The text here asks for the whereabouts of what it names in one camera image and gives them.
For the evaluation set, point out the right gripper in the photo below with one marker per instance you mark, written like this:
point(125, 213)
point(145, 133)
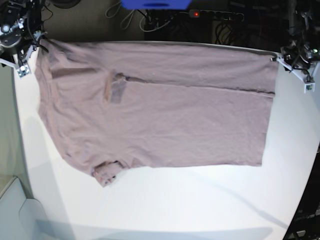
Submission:
point(18, 44)

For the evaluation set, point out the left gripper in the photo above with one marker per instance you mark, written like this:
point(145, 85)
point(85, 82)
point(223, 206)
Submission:
point(302, 61)

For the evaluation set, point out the mauve t-shirt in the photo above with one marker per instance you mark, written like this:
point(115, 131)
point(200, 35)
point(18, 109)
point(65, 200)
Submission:
point(109, 107)

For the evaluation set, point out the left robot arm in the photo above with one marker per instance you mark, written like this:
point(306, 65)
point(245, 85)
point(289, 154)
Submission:
point(304, 23)

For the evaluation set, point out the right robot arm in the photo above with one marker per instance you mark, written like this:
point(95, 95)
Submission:
point(22, 11)

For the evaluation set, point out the blue box overhead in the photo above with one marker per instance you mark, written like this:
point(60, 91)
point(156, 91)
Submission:
point(155, 4)

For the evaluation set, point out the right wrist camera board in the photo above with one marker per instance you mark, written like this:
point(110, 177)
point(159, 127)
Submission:
point(23, 70)

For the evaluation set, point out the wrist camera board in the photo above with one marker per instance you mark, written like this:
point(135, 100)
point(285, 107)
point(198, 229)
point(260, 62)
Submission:
point(309, 86)
point(23, 70)

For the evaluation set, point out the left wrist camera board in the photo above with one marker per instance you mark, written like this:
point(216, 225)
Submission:
point(309, 86)

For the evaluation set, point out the power strip with red switch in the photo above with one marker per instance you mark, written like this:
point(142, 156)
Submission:
point(216, 15)

